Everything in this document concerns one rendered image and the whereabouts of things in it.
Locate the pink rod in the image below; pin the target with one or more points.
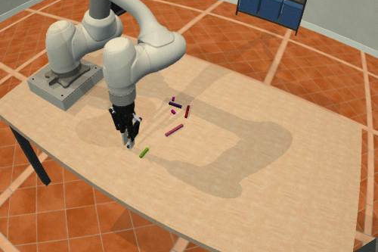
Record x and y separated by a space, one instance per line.
173 130

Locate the lime green rod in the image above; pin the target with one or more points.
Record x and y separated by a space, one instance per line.
144 152

